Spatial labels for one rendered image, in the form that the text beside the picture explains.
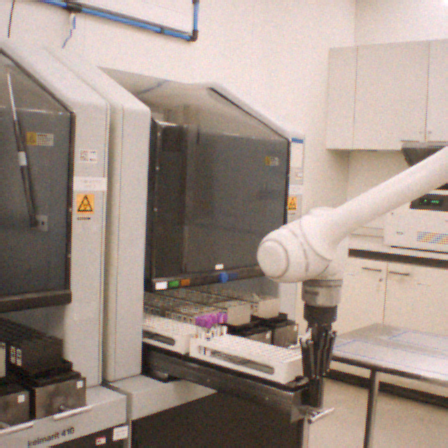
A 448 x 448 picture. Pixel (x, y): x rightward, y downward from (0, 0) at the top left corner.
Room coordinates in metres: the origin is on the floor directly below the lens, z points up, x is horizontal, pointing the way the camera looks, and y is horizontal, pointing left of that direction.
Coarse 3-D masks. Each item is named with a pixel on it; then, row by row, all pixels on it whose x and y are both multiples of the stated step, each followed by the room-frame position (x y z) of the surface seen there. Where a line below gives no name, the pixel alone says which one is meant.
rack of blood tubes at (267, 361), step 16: (192, 336) 1.58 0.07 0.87; (224, 336) 1.60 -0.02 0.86; (192, 352) 1.56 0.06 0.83; (224, 352) 1.57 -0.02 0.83; (240, 352) 1.46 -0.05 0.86; (256, 352) 1.46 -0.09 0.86; (272, 352) 1.47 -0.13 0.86; (288, 352) 1.47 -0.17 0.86; (240, 368) 1.46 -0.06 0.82; (256, 368) 1.52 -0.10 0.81; (272, 368) 1.52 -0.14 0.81; (288, 368) 1.39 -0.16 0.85
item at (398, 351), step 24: (360, 336) 1.84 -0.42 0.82; (384, 336) 1.85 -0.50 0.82; (408, 336) 1.86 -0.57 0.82; (432, 336) 1.87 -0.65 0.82; (336, 360) 1.63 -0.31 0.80; (360, 360) 1.58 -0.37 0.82; (384, 360) 1.59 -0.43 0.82; (408, 360) 1.59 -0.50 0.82; (432, 360) 1.60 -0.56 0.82; (432, 384) 1.45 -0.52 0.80
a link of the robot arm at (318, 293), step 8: (312, 280) 1.35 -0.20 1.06; (320, 280) 1.35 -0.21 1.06; (304, 288) 1.37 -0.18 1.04; (312, 288) 1.35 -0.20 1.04; (320, 288) 1.34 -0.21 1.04; (328, 288) 1.34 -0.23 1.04; (336, 288) 1.35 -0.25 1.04; (304, 296) 1.37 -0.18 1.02; (312, 296) 1.35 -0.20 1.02; (320, 296) 1.34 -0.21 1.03; (328, 296) 1.34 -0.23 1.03; (336, 296) 1.35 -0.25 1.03; (312, 304) 1.37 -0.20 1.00; (320, 304) 1.35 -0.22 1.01; (328, 304) 1.35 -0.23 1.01; (336, 304) 1.36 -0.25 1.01
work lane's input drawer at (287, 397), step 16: (144, 352) 1.65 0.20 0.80; (160, 352) 1.63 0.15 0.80; (176, 352) 1.59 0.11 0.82; (160, 368) 1.61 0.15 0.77; (176, 368) 1.57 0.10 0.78; (192, 368) 1.54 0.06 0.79; (208, 368) 1.51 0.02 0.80; (224, 368) 1.49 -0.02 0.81; (208, 384) 1.50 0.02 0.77; (224, 384) 1.47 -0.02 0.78; (240, 384) 1.44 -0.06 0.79; (256, 384) 1.41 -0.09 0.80; (272, 384) 1.39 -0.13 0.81; (288, 384) 1.38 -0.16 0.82; (304, 384) 1.39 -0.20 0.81; (256, 400) 1.41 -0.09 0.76; (272, 400) 1.38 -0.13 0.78; (288, 400) 1.35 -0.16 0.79; (304, 400) 1.38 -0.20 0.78; (304, 416) 1.39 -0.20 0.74; (320, 416) 1.36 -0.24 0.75
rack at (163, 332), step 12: (144, 324) 1.68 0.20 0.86; (156, 324) 1.70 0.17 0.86; (168, 324) 1.70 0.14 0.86; (180, 324) 1.70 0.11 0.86; (144, 336) 1.76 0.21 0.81; (156, 336) 1.76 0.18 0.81; (168, 336) 1.76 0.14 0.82; (180, 336) 1.59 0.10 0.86; (168, 348) 1.62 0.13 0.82; (180, 348) 1.59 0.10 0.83
